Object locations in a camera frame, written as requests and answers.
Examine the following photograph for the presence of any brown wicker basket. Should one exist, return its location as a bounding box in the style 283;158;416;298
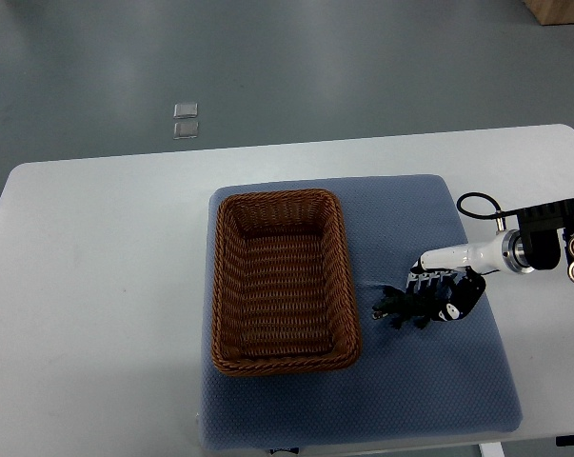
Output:
210;189;362;377

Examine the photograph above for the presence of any blue grey cushion mat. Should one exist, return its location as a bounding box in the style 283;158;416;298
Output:
198;175;523;451

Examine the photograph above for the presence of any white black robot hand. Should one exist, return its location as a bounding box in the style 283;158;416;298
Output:
406;229;533;322

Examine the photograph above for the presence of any upper metal floor plate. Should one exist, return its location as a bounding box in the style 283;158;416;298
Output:
173;102;198;119

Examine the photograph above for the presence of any black cable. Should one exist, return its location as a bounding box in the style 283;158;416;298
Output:
456;188;574;225

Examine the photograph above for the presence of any black table control panel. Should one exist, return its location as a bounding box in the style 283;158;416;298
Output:
555;435;574;447

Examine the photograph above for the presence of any dark toy crocodile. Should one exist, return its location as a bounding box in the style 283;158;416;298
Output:
371;286;439;329

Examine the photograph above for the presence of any wooden box corner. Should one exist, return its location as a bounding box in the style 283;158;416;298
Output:
524;0;574;26

